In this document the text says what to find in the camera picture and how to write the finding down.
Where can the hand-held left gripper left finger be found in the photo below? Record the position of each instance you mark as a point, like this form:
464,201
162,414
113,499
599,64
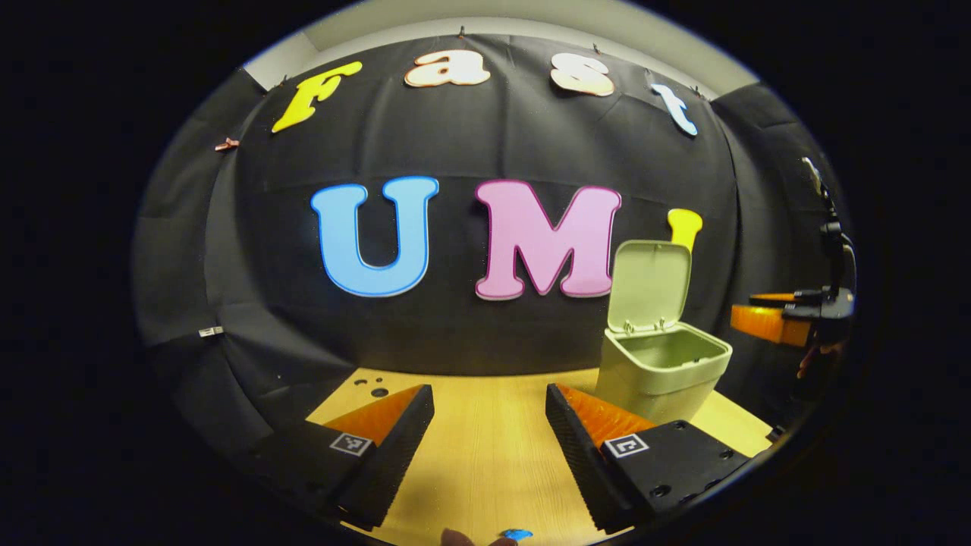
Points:
402,440

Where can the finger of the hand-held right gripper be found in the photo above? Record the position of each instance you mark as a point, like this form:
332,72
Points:
781,299
766,326

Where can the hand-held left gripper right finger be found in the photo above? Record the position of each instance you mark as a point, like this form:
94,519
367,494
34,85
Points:
580,447

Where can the pale green desktop garbage bin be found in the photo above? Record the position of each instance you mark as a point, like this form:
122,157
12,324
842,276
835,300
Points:
667,364

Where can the blue paper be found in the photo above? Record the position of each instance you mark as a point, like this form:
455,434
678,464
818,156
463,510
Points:
517,535

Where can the wooden desktop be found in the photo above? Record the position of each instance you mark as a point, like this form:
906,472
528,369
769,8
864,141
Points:
485,455

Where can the white cloth clip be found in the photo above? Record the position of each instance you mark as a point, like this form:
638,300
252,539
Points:
211,331

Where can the black backdrop cloth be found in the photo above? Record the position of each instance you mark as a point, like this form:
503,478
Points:
485,144

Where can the red cloth clip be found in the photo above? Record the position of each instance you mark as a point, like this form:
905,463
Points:
227,144

